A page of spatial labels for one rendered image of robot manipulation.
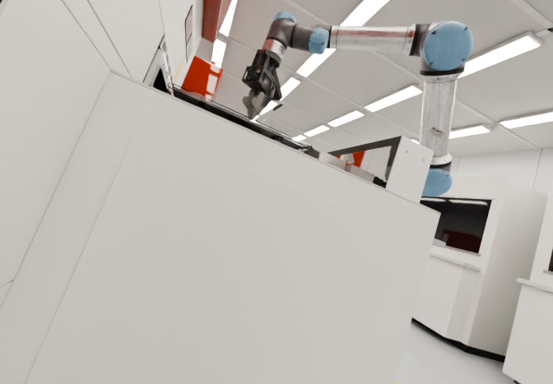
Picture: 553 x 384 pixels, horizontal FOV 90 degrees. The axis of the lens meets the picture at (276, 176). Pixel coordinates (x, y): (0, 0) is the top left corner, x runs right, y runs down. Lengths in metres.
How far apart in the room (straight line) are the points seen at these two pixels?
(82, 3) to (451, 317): 3.78
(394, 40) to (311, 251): 0.78
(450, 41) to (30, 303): 1.00
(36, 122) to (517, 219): 4.20
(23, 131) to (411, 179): 0.64
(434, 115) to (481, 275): 3.09
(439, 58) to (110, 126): 0.80
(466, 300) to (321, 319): 3.43
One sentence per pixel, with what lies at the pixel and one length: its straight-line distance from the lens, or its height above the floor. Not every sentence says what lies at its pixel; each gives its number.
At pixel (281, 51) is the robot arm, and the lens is 0.97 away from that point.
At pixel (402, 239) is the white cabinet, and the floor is 0.74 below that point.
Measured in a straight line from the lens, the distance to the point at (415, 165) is 0.68.
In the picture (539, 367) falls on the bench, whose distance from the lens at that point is 3.38.
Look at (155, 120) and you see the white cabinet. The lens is 0.45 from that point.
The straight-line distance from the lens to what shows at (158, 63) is 0.65.
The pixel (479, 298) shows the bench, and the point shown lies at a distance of 3.91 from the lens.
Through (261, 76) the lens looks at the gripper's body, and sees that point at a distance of 0.89.
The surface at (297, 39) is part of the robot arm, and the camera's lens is 0.98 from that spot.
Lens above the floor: 0.71
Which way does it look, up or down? 7 degrees up
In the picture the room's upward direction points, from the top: 20 degrees clockwise
